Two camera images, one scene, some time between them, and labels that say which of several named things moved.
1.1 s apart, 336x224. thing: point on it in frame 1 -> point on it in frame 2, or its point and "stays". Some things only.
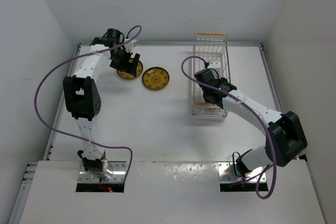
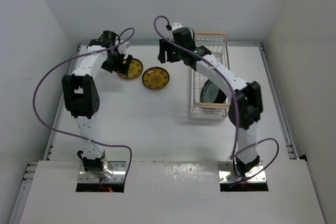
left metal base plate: (118, 168) stays
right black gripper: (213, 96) -> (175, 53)
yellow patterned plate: (155, 77) stays
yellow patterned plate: (125, 75) stays
